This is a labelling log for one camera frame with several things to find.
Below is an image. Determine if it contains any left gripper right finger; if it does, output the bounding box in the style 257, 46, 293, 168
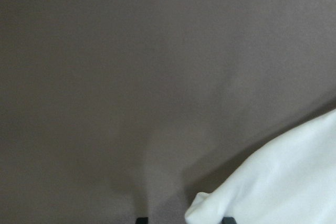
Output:
222, 217, 235, 224

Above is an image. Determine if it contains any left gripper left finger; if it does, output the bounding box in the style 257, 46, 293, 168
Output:
135, 217, 148, 224

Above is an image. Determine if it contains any cream cat print t-shirt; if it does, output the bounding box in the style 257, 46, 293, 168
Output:
185, 111, 335, 223

